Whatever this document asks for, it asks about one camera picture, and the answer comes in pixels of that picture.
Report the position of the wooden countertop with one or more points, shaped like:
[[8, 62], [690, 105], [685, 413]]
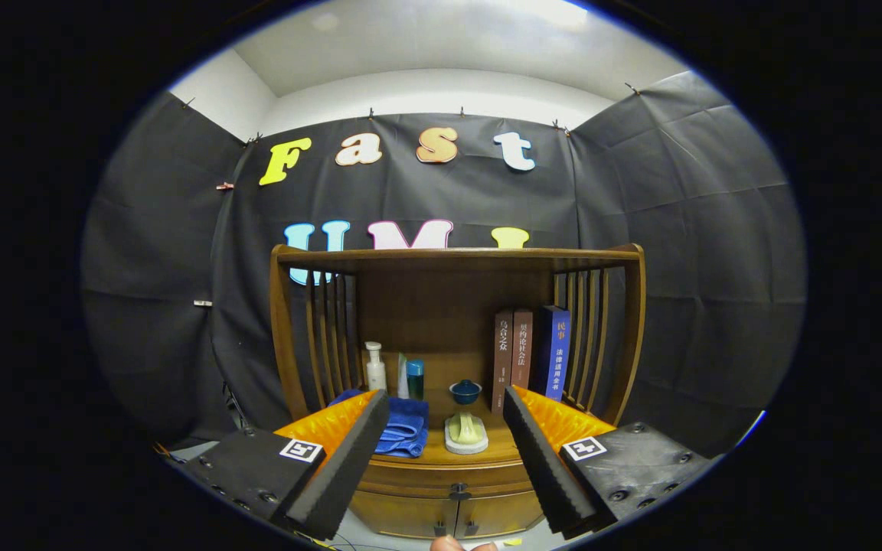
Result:
[[498, 448]]

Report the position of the blue book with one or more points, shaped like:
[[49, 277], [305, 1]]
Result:
[[556, 352]]

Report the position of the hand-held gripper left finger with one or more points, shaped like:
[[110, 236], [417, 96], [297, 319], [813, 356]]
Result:
[[349, 459]]

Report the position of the wooden cabinet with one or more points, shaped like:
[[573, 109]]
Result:
[[441, 298]]

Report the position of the white pump bottle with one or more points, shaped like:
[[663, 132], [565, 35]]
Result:
[[376, 375]]

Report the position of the wooden cabinet door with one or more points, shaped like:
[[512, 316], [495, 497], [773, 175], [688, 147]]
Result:
[[498, 513], [403, 516]]

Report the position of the wooden drawer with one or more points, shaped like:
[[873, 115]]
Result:
[[410, 478]]

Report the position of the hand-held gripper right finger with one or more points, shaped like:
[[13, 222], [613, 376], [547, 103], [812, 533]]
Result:
[[540, 459]]

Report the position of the teal bottle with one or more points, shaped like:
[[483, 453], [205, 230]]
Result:
[[416, 383]]

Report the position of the white tube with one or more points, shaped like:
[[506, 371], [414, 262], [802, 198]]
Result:
[[402, 379]]

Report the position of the blue folded towel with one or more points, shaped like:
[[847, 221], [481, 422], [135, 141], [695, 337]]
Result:
[[406, 428]]

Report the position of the blue lidded teacup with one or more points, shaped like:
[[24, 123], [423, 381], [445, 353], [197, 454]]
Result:
[[465, 392]]

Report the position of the dark brown book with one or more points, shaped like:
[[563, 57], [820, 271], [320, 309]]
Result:
[[501, 360]]

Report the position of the black backdrop cloth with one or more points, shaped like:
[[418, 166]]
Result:
[[678, 229]]

